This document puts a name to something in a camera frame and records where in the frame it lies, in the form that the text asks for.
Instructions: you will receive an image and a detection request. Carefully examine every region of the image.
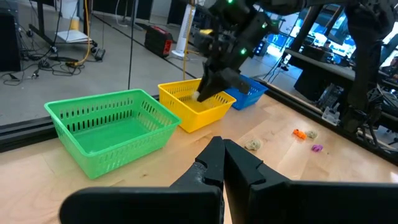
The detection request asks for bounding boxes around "black hanging cable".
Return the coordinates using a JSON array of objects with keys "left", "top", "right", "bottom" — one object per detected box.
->
[{"left": 126, "top": 0, "right": 140, "bottom": 91}]

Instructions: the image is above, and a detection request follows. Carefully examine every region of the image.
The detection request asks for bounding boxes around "black keyboard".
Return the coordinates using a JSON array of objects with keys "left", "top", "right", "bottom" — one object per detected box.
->
[{"left": 144, "top": 25, "right": 174, "bottom": 58}]

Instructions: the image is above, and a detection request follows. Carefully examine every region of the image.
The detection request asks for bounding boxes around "green plastic basket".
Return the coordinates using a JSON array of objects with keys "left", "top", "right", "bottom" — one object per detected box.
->
[{"left": 44, "top": 88, "right": 183, "bottom": 180}]

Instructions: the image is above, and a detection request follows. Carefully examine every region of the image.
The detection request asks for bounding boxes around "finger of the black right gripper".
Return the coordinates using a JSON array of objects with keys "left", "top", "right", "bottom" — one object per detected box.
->
[
  {"left": 197, "top": 65, "right": 223, "bottom": 103},
  {"left": 214, "top": 68, "right": 251, "bottom": 95}
]

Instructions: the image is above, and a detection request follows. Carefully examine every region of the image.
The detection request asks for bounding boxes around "yellow plastic basket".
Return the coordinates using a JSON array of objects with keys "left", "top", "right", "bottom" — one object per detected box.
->
[{"left": 157, "top": 78, "right": 237, "bottom": 134}]

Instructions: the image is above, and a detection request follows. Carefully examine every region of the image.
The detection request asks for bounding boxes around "orange toy skeleton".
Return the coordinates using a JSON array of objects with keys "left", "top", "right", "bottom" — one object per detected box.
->
[{"left": 292, "top": 128, "right": 308, "bottom": 140}]

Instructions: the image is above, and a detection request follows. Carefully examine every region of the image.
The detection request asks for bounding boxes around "yellow floor cable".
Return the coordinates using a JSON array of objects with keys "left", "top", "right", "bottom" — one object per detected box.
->
[{"left": 65, "top": 0, "right": 91, "bottom": 68}]

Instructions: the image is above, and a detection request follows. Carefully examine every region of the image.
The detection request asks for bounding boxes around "clear plastic frame bracket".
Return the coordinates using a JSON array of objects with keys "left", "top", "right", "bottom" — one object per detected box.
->
[{"left": 322, "top": 106, "right": 341, "bottom": 127}]

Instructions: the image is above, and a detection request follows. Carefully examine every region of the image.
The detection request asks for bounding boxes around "blue plastic basket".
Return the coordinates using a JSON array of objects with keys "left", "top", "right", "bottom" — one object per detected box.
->
[{"left": 224, "top": 74, "right": 269, "bottom": 111}]

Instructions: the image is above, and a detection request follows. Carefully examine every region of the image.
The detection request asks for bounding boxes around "black rolling stand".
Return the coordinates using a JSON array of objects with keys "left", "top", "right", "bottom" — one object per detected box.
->
[{"left": 27, "top": 0, "right": 99, "bottom": 48}]

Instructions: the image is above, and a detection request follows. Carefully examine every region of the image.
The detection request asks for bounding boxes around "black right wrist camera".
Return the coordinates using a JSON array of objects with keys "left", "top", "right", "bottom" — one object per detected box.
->
[{"left": 194, "top": 29, "right": 218, "bottom": 55}]

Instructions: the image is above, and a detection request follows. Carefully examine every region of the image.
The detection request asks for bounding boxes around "black desk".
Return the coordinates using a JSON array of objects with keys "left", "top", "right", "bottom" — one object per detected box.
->
[{"left": 284, "top": 48, "right": 357, "bottom": 100}]

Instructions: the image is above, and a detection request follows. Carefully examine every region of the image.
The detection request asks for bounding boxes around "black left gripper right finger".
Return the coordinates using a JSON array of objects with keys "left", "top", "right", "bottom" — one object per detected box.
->
[{"left": 223, "top": 138, "right": 398, "bottom": 224}]

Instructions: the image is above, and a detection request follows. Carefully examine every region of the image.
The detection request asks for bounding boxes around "person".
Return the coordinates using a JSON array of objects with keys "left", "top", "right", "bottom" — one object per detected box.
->
[
  {"left": 381, "top": 55, "right": 398, "bottom": 80},
  {"left": 320, "top": 39, "right": 334, "bottom": 54}
]

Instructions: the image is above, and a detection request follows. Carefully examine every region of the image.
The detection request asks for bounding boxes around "white tower fan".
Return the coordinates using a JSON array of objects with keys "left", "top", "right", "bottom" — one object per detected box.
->
[{"left": 170, "top": 4, "right": 197, "bottom": 60}]

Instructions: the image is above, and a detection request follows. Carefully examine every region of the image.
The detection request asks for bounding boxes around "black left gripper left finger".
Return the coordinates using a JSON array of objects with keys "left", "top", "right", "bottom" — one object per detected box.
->
[{"left": 58, "top": 136, "right": 226, "bottom": 224}]

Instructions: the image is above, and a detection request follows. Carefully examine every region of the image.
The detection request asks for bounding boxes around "black power strip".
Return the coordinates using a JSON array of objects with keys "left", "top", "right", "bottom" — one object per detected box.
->
[{"left": 93, "top": 47, "right": 106, "bottom": 62}]

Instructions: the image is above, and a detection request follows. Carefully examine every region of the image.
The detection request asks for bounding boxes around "white shelf board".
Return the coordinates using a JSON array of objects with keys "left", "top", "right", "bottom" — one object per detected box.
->
[{"left": 55, "top": 29, "right": 93, "bottom": 44}]

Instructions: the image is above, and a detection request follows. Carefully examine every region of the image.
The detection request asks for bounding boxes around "yellow cylinder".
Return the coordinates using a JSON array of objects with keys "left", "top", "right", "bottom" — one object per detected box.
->
[{"left": 68, "top": 16, "right": 81, "bottom": 31}]

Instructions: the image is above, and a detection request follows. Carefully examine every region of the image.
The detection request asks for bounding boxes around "black cabinet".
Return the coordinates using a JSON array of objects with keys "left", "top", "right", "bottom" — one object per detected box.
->
[{"left": 0, "top": 7, "right": 22, "bottom": 72}]

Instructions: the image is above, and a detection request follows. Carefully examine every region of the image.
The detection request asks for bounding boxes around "yellow hanging cable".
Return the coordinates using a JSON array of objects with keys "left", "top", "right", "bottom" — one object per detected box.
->
[{"left": 182, "top": 0, "right": 203, "bottom": 81}]

